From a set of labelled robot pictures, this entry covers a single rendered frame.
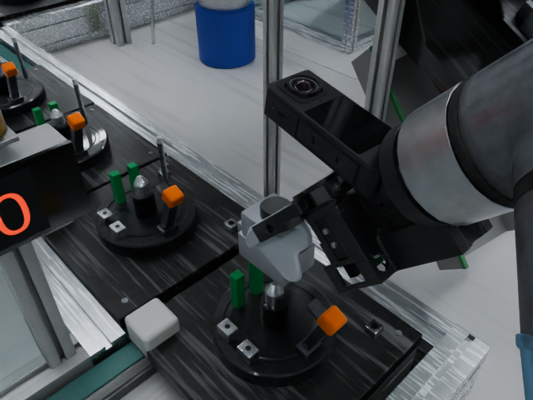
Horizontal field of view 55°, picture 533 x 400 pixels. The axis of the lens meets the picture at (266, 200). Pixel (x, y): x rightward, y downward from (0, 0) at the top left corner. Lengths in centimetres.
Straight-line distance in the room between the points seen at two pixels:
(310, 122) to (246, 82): 99
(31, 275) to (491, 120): 42
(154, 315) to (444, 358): 33
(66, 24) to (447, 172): 143
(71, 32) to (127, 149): 78
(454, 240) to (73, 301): 50
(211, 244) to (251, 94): 64
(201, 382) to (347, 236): 27
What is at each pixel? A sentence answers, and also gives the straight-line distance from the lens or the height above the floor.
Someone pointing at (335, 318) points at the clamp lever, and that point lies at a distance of 49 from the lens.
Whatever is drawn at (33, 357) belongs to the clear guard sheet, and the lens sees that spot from 62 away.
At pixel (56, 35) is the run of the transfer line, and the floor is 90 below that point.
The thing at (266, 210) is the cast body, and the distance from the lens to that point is 46.
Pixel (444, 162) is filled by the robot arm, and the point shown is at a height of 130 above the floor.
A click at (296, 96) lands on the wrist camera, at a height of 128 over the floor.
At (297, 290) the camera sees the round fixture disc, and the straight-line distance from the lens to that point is 61.
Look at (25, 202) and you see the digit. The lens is 43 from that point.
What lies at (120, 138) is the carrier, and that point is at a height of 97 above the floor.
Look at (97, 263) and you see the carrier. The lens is 70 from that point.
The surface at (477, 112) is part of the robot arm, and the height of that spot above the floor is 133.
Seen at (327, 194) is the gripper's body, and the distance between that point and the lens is 35.
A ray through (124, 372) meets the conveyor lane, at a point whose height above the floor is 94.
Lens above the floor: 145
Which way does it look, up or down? 39 degrees down
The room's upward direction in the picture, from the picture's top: straight up
